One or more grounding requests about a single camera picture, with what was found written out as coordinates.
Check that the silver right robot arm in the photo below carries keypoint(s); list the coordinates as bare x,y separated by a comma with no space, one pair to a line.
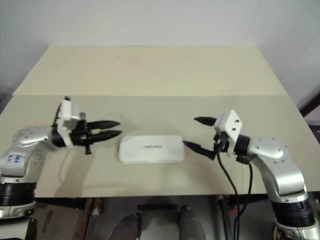
270,147

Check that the dark rounded shape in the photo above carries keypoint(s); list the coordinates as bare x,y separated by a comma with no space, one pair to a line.
127,226
191,223

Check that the black metal stand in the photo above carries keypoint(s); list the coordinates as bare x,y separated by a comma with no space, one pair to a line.
310,105

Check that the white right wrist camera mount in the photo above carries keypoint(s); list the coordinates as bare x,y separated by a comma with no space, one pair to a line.
230,125

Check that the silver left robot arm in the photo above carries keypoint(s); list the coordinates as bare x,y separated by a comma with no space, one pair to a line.
27,140

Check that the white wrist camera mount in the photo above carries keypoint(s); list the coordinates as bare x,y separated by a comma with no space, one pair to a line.
230,125
67,107

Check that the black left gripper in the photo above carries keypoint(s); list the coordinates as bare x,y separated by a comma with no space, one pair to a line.
81,133

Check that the brown table frame leg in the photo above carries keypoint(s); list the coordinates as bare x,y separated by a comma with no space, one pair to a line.
93,206

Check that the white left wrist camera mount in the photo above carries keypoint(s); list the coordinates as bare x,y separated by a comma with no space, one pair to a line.
67,107

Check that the white rectangular box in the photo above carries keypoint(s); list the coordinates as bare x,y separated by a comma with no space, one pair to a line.
151,148

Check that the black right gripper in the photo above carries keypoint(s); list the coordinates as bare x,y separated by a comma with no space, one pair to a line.
222,142

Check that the metal table frame leg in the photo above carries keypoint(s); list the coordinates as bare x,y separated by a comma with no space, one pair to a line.
222,217

